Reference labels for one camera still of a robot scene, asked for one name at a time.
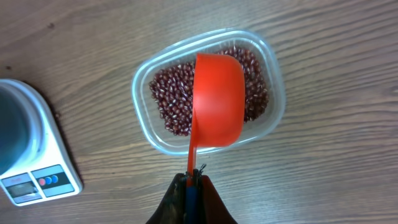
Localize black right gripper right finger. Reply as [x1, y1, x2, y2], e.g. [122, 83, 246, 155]
[197, 171, 237, 224]

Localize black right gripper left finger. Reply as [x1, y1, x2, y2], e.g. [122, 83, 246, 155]
[146, 173, 187, 224]

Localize red measuring scoop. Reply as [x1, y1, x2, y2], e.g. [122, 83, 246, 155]
[185, 52, 246, 224]

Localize white digital kitchen scale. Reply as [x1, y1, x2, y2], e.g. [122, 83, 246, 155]
[1, 79, 83, 207]

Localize teal plastic bowl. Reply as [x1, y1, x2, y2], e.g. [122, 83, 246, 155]
[1, 88, 30, 175]

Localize clear plastic food container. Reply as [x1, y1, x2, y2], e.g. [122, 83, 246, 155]
[131, 28, 286, 156]

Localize red adzuki beans in container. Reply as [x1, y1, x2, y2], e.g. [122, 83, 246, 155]
[149, 45, 269, 136]

